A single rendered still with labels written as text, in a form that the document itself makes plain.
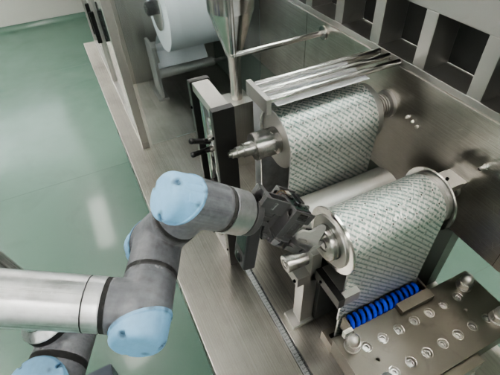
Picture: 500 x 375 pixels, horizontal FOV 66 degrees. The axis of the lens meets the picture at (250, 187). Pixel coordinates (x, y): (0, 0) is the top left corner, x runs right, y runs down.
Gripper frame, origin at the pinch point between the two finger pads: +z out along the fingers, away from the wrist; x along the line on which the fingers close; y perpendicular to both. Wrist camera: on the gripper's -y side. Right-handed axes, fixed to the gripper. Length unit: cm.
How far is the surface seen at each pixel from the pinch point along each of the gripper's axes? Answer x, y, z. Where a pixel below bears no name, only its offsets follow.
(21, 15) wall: 548, -136, 10
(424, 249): -8.1, 8.8, 26.0
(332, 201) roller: 8.5, 5.2, 10.6
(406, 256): -8.1, 6.0, 21.3
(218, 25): 67, 20, -4
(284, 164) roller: 19.2, 5.4, 1.8
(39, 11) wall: 548, -121, 27
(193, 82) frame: 39.0, 8.3, -17.8
